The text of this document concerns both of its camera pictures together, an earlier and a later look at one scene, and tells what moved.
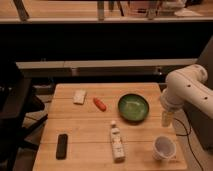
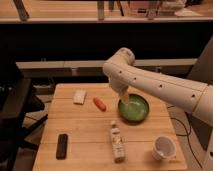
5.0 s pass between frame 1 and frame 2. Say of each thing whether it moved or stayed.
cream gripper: moved
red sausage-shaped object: stayed
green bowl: stayed
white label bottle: stayed
